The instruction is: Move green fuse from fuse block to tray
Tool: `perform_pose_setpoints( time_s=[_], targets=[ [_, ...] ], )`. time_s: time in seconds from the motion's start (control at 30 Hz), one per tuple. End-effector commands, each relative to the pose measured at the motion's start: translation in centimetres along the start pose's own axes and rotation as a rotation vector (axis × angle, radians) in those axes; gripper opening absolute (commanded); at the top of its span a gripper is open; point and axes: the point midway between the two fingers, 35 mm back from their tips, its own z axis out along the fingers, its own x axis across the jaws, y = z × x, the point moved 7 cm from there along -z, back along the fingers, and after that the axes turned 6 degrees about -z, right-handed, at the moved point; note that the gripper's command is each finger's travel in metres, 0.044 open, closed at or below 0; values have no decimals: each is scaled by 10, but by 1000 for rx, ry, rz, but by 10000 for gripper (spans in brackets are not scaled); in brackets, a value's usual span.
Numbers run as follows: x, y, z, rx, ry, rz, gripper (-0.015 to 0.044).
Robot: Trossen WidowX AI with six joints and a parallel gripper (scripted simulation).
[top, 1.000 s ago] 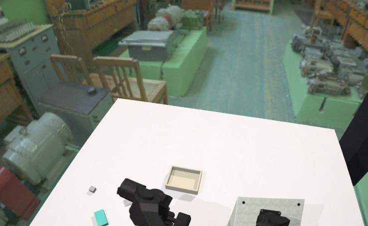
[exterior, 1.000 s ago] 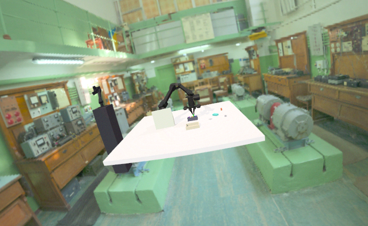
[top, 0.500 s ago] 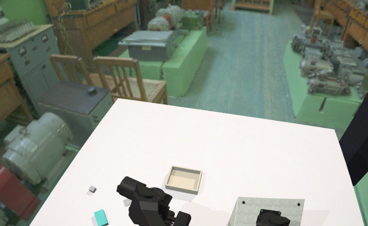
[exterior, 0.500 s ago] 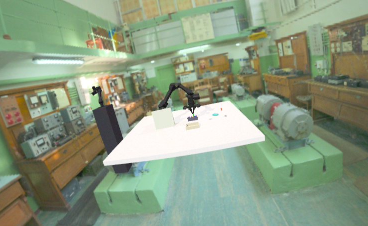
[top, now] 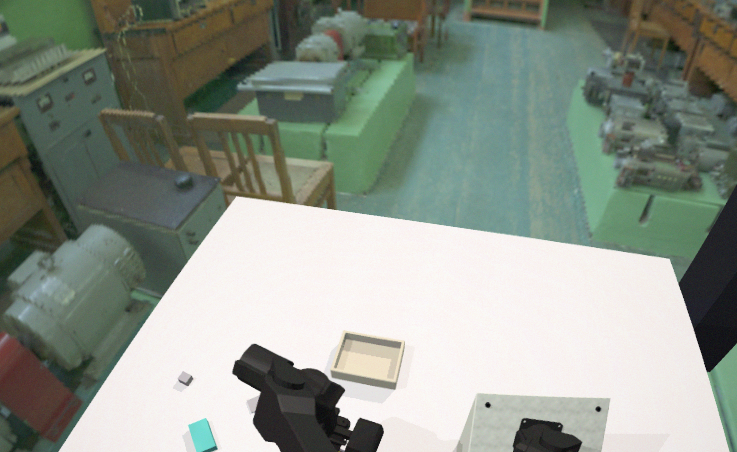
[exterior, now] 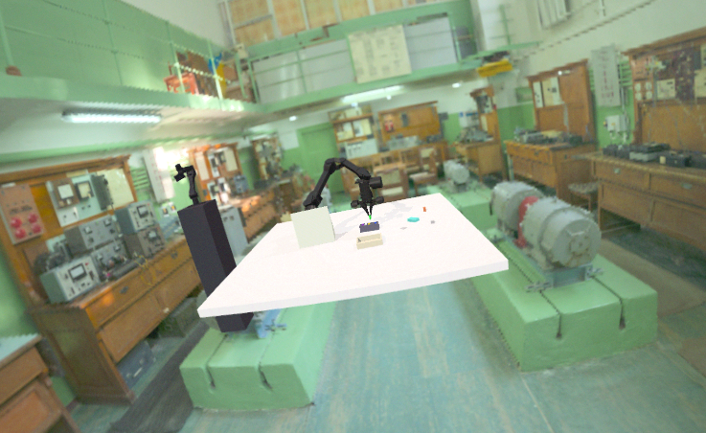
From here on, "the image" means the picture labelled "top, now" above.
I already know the beige shallow tray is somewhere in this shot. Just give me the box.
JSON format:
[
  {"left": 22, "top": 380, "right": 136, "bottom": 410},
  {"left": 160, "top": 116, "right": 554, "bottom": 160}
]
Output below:
[{"left": 330, "top": 330, "right": 405, "bottom": 390}]

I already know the teal rectangular block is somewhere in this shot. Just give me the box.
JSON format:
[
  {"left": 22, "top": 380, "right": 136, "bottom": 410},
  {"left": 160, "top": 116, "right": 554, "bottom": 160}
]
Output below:
[{"left": 188, "top": 418, "right": 218, "bottom": 452}]

